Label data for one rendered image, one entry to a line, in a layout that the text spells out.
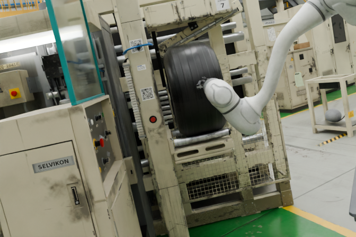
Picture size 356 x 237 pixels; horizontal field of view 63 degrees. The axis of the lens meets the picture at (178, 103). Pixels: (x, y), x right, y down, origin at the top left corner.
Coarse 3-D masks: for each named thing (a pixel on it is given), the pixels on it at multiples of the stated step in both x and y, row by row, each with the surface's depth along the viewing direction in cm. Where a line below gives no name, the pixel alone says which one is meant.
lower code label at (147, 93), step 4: (144, 88) 174; (148, 88) 175; (152, 88) 175; (140, 92) 175; (144, 92) 175; (148, 92) 175; (152, 92) 175; (144, 96) 175; (148, 96) 175; (152, 96) 175; (144, 100) 175
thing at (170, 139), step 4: (168, 128) 198; (168, 132) 184; (168, 136) 172; (172, 136) 177; (168, 140) 167; (172, 140) 167; (168, 144) 167; (172, 144) 167; (172, 148) 167; (172, 152) 168
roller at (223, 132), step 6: (210, 132) 173; (216, 132) 172; (222, 132) 172; (228, 132) 172; (180, 138) 173; (186, 138) 172; (192, 138) 172; (198, 138) 172; (204, 138) 172; (210, 138) 172; (180, 144) 172
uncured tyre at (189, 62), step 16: (176, 48) 171; (192, 48) 167; (208, 48) 166; (176, 64) 160; (192, 64) 159; (208, 64) 158; (176, 80) 157; (192, 80) 156; (176, 96) 158; (192, 96) 156; (176, 112) 162; (192, 112) 159; (208, 112) 160; (192, 128) 166; (208, 128) 169
